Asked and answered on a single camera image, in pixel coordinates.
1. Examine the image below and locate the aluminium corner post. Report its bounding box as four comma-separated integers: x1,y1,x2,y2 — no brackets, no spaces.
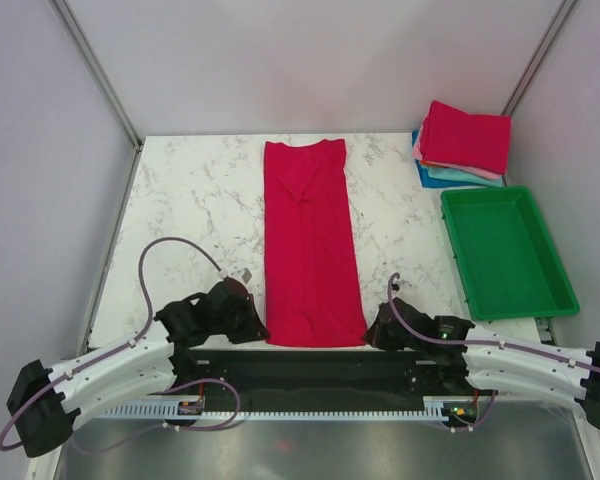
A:
49,0,143,151
501,0,580,117

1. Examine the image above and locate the left aluminium corner post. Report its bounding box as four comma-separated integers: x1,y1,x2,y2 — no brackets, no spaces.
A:
49,0,143,151

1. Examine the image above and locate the white slotted cable duct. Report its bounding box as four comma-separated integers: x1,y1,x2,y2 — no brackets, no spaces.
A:
98,397,477,422

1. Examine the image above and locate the folded teal t shirt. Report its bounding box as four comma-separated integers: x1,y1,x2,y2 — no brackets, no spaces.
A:
424,166,504,187

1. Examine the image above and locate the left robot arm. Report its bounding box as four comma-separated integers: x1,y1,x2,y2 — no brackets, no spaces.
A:
6,278,270,458

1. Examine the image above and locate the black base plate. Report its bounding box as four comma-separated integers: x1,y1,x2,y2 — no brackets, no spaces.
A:
173,349,490,414

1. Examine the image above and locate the folded orange t shirt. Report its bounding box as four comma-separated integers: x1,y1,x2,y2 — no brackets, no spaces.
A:
420,160,447,168

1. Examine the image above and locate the right aluminium corner post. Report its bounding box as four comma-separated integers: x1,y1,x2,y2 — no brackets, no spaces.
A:
501,0,580,117

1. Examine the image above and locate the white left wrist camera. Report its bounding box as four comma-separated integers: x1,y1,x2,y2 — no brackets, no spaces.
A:
221,268,253,285

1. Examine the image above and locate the folded red t shirt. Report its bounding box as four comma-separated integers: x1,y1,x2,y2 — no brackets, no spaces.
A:
420,100,512,175

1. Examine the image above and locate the aluminium frame rail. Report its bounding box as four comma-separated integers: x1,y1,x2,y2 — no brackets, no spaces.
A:
27,314,600,480

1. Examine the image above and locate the green plastic tray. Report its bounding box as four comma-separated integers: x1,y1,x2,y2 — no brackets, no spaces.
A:
440,186,580,322

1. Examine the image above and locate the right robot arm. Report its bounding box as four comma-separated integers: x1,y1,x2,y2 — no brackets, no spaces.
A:
364,298,600,430

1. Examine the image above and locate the red t shirt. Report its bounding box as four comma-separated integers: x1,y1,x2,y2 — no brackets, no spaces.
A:
263,139,367,348
420,100,512,175

